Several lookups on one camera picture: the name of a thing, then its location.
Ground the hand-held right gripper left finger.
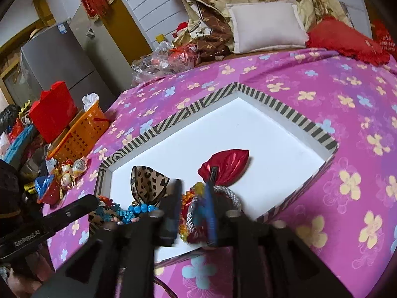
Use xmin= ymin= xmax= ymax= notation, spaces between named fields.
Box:
xmin=31 ymin=178 xmax=183 ymax=298

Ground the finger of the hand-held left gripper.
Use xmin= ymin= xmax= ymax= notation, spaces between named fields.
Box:
xmin=37 ymin=194 xmax=100 ymax=235

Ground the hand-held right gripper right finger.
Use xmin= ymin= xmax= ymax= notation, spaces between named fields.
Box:
xmin=203 ymin=180 xmax=354 ymax=298

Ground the orange bead bracelet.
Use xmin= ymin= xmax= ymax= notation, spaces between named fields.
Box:
xmin=178 ymin=183 xmax=205 ymax=243

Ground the grey beaded bracelet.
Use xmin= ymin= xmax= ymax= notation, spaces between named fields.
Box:
xmin=186 ymin=185 xmax=242 ymax=235

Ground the blue flower bead bracelet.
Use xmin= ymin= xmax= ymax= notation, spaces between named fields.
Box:
xmin=95 ymin=195 xmax=159 ymax=224

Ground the leopard print hair bow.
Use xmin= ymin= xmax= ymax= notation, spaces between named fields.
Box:
xmin=130 ymin=165 xmax=170 ymax=207

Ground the red hair bow clip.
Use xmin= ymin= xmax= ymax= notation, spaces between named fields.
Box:
xmin=186 ymin=149 xmax=250 ymax=245

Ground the striped cardboard box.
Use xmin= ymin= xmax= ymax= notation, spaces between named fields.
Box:
xmin=90 ymin=82 xmax=339 ymax=264

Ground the person's left hand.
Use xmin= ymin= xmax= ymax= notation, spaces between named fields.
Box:
xmin=6 ymin=250 xmax=55 ymax=298

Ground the red bowl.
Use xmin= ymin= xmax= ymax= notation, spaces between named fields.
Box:
xmin=36 ymin=174 xmax=64 ymax=205

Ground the orange plastic basket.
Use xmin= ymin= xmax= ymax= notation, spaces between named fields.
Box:
xmin=47 ymin=99 xmax=110 ymax=163

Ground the blue plastic package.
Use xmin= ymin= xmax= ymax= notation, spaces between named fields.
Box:
xmin=4 ymin=124 xmax=39 ymax=165

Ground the red gift bag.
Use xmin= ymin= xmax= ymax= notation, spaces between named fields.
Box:
xmin=29 ymin=81 xmax=79 ymax=143

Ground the white tissue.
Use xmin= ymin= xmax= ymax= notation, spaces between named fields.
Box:
xmin=82 ymin=93 xmax=100 ymax=111

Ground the clear plastic bag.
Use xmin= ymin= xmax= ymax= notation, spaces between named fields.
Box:
xmin=130 ymin=39 xmax=174 ymax=86

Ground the grey refrigerator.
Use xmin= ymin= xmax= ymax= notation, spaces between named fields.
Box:
xmin=20 ymin=22 xmax=115 ymax=112

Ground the purple floral bedsheet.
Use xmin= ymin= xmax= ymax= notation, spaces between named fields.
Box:
xmin=42 ymin=46 xmax=397 ymax=298

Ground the white pillow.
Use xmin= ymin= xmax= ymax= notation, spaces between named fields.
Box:
xmin=226 ymin=0 xmax=309 ymax=54

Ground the red pillow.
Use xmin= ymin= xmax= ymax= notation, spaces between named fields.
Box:
xmin=305 ymin=17 xmax=390 ymax=66

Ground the red shopping bag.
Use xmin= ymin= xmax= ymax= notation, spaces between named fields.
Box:
xmin=370 ymin=20 xmax=397 ymax=59

